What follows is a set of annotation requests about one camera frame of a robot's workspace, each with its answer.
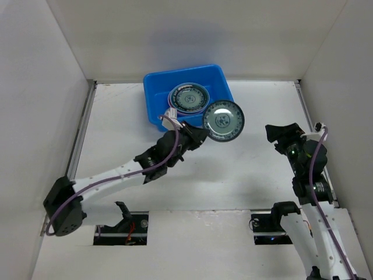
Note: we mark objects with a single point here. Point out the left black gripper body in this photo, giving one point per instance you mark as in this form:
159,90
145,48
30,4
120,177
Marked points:
185,147

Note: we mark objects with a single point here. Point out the teal patterned plate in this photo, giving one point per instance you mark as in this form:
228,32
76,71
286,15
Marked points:
224,119
189,97

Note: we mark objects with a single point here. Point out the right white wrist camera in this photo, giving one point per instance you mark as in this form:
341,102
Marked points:
320,130

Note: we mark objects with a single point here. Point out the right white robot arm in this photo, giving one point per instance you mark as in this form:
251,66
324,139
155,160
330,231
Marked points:
310,223

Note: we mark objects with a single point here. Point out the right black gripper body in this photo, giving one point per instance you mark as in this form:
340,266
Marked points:
287,136

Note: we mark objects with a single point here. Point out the pink plastic plate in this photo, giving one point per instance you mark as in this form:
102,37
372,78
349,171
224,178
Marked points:
173,104

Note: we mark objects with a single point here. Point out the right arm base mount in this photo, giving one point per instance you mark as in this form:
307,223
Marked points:
265,231

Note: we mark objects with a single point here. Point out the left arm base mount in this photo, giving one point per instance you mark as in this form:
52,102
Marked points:
129,233

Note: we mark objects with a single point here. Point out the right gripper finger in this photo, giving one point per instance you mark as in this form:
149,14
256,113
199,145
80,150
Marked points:
294,130
275,133

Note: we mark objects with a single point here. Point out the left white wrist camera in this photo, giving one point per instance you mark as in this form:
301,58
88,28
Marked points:
169,120

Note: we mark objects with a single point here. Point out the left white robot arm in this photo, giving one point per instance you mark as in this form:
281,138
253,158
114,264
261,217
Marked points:
69,203

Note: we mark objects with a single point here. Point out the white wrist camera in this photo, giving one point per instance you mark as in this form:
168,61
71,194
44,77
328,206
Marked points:
320,130
169,120

